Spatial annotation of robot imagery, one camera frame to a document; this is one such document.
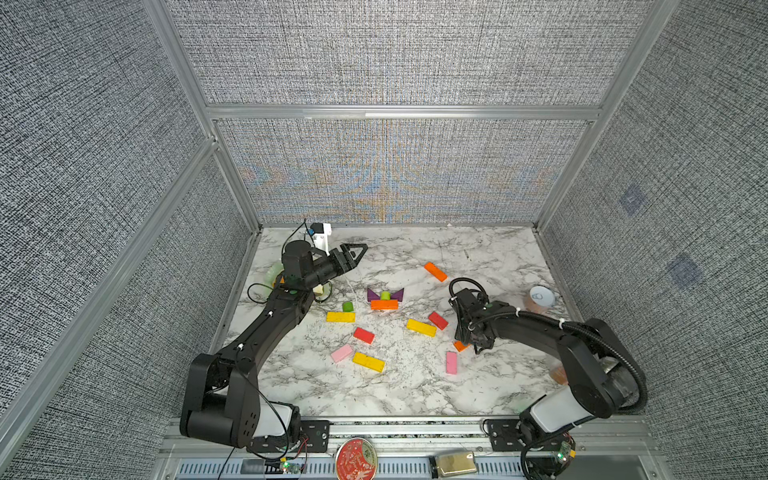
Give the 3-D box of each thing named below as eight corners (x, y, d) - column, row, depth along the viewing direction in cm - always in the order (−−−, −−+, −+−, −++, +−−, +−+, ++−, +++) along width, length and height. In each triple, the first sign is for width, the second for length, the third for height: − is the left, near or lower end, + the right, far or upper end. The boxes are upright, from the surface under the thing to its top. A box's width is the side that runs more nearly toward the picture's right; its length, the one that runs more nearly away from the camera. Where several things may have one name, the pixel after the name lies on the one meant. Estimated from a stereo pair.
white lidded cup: (521, 309, 98) (528, 299, 93) (528, 293, 102) (536, 283, 97) (542, 320, 96) (550, 310, 91) (549, 303, 100) (557, 293, 95)
